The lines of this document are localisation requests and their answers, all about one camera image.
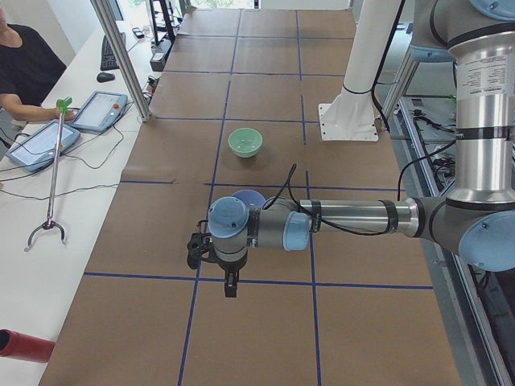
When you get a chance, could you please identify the green bowl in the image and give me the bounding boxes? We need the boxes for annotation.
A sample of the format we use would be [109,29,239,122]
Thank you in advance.
[228,127,263,158]

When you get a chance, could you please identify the black computer mouse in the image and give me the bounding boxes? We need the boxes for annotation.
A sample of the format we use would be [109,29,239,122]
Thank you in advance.
[97,72,115,83]

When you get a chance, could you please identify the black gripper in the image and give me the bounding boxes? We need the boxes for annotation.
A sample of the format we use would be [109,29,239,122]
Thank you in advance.
[217,254,247,298]

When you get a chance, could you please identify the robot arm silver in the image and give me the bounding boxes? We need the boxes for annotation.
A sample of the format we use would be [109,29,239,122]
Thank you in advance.
[187,1,514,298]

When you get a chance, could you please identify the aluminium frame post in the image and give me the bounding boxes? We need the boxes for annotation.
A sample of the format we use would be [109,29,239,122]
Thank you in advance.
[91,0,150,122]

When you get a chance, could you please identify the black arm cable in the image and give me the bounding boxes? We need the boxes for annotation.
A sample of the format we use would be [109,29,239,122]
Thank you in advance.
[262,162,395,236]

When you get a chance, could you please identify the far teach pendant tablet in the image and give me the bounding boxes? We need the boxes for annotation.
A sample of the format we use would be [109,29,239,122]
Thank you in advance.
[70,91,128,133]

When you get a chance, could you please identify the red cylinder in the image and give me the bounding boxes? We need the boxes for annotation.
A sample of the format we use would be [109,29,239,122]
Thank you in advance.
[1,329,55,363]

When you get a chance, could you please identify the white pedestal column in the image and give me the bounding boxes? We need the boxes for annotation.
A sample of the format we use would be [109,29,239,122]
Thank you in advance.
[319,0,404,142]

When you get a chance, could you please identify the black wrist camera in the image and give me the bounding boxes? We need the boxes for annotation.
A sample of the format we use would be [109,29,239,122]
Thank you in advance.
[187,232,214,269]

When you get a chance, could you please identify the black keyboard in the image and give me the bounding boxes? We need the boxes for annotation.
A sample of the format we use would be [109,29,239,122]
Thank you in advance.
[100,35,119,72]

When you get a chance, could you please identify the reacher grabber tool green handle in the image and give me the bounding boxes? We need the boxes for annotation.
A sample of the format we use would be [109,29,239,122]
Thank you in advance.
[24,96,72,253]

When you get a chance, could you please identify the person in black shirt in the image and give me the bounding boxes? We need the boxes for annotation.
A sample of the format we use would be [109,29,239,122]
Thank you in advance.
[1,14,67,122]

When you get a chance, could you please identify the teach pendant tablet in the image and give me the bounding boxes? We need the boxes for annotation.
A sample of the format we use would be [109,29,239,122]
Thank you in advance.
[6,119,59,172]
[70,91,128,133]

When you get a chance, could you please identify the near teach pendant tablet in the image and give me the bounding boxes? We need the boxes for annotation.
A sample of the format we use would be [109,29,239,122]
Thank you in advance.
[6,119,59,172]

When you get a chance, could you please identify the blue bowl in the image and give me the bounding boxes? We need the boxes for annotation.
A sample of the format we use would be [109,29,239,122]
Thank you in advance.
[232,189,266,207]

